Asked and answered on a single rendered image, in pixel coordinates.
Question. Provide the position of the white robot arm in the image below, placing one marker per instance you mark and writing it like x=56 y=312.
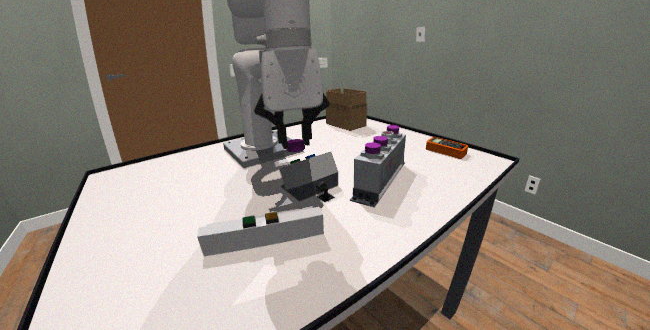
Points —
x=287 y=23

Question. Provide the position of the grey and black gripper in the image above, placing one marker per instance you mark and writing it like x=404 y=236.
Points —
x=293 y=82

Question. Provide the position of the small brown cardboard box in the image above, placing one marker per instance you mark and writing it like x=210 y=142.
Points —
x=347 y=110

